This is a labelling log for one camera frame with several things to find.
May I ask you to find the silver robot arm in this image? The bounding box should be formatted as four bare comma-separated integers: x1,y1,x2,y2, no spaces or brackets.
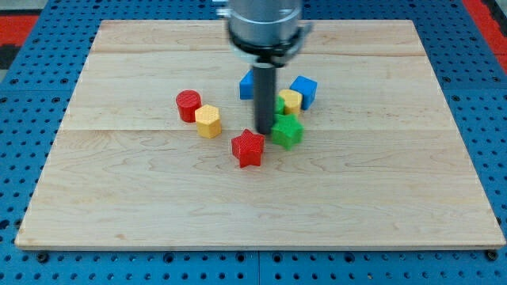
216,0,313,68

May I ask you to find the red star block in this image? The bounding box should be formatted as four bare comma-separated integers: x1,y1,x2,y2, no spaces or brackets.
231,129,265,168

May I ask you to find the yellow hexagon block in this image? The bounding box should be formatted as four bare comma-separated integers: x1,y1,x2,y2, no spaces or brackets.
195,104,222,139

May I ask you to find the blue cube block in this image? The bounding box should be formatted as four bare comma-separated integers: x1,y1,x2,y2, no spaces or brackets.
290,75,318,111

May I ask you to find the green block behind rod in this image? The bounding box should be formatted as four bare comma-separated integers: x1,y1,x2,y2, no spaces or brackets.
275,96,285,115

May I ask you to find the green star block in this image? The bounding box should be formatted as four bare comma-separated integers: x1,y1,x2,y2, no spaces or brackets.
271,114,304,150

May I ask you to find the yellow pentagon block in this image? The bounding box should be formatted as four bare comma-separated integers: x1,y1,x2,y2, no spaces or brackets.
278,89,303,116

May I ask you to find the blue triangle block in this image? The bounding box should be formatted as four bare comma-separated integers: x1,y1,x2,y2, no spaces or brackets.
239,70,254,100

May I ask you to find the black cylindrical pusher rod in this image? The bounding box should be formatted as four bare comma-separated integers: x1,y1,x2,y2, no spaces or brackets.
252,66,276,135

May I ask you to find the red cylinder block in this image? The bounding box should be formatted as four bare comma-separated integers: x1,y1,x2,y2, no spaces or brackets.
175,89,201,123

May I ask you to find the wooden board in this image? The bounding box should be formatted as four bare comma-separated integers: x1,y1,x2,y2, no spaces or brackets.
15,20,505,251

